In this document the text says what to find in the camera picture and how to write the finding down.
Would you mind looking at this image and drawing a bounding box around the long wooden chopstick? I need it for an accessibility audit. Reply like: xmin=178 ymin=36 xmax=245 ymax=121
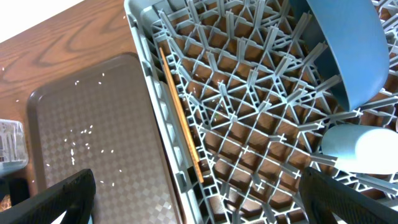
xmin=159 ymin=47 xmax=204 ymax=183

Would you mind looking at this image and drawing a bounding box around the grey dishwasher rack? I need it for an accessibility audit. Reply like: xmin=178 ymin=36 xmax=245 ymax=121
xmin=124 ymin=0 xmax=397 ymax=223

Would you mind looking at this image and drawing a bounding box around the dark blue plate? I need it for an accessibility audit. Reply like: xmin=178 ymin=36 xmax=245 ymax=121
xmin=290 ymin=0 xmax=389 ymax=111

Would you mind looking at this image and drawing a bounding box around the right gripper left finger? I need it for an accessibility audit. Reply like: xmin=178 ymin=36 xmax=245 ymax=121
xmin=1 ymin=169 xmax=96 ymax=224

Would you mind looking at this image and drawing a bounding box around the clear plastic bin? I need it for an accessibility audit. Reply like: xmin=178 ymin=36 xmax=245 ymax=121
xmin=0 ymin=119 xmax=29 ymax=177

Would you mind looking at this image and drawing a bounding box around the light blue cup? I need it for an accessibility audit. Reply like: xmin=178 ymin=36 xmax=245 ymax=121
xmin=321 ymin=124 xmax=397 ymax=175

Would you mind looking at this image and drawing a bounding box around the brown serving tray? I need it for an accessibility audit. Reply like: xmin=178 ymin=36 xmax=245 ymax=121
xmin=27 ymin=54 xmax=181 ymax=223

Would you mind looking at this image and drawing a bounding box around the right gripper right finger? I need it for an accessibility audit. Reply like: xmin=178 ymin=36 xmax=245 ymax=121
xmin=299 ymin=167 xmax=397 ymax=224

